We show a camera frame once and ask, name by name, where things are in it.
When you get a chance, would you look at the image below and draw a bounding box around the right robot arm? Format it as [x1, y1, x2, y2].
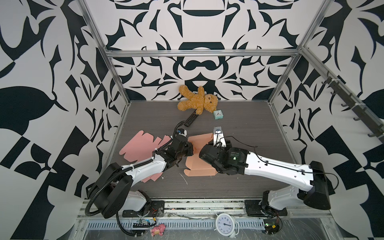
[199, 145, 331, 212]

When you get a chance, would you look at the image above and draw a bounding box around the small teal alarm clock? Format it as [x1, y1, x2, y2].
[213, 110, 224, 120]

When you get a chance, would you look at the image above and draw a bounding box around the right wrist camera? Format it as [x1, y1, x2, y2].
[213, 127, 227, 148]

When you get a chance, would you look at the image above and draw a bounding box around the left circuit board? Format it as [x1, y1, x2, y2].
[132, 218, 157, 228]

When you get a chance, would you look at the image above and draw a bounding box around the brown teddy bear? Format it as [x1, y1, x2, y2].
[177, 85, 219, 115]

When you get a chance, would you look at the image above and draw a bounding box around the circuit board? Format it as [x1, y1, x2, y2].
[262, 218, 283, 235]
[132, 218, 157, 228]

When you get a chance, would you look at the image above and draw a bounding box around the white round analog clock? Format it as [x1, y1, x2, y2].
[215, 213, 240, 239]

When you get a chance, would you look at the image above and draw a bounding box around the salmon cardboard box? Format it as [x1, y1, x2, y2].
[183, 133, 220, 178]

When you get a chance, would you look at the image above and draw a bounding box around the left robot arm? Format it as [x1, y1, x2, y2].
[85, 135, 194, 219]

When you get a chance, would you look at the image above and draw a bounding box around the small pink toy figure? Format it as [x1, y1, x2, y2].
[151, 224, 166, 237]

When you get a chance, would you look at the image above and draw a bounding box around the black remote control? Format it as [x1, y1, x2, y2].
[184, 110, 199, 127]

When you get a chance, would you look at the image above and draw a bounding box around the right circuit board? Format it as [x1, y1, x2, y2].
[262, 218, 283, 235]

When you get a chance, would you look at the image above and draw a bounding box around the pink flat cardboard box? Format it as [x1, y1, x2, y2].
[119, 130, 171, 163]

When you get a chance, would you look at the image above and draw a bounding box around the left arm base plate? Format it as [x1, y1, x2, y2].
[122, 201, 165, 218]

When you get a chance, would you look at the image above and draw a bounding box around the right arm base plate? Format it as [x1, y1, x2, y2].
[244, 200, 288, 218]

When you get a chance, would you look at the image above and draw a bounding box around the wall hook rack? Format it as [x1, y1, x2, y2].
[322, 71, 384, 144]

